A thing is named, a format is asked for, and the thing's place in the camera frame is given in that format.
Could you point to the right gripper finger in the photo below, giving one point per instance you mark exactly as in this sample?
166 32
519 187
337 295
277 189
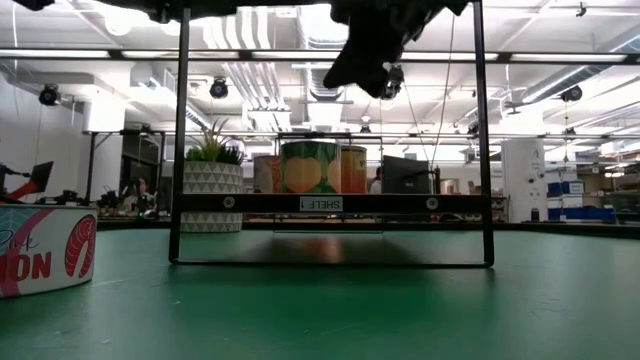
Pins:
345 75
377 80

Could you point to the orange pineapple can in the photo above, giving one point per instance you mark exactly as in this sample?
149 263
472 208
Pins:
354 170

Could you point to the green peaches can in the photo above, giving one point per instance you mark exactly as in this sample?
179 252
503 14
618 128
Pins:
310 170

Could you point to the black metal shelf wooden board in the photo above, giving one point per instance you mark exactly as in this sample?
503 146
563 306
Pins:
270 204

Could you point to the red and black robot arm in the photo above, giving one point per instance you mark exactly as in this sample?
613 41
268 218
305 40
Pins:
12 191

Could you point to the black computer monitor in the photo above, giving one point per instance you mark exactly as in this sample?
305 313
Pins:
405 175

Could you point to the person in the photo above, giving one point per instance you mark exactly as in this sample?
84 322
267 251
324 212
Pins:
376 186
142 192

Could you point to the succulent in white patterned pot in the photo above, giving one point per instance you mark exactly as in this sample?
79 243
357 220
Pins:
212 175

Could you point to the white round column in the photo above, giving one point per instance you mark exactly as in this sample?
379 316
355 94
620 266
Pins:
522 180

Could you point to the blue storage bins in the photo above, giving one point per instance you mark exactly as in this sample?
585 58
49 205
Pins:
580 212

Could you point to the small black screen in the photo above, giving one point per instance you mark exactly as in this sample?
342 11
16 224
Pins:
40 177

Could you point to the pink salmon flat can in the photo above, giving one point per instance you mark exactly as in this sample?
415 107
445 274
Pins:
45 250

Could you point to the black ceiling camera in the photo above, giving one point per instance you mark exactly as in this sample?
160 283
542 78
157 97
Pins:
398 75
218 88
571 93
49 95

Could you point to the black ceiling light rail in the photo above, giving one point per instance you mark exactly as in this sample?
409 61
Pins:
504 57

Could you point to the black metal frame rack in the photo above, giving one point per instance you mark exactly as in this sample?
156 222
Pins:
150 133

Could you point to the black aluminium table frame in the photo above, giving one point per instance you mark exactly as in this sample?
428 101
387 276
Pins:
550 229

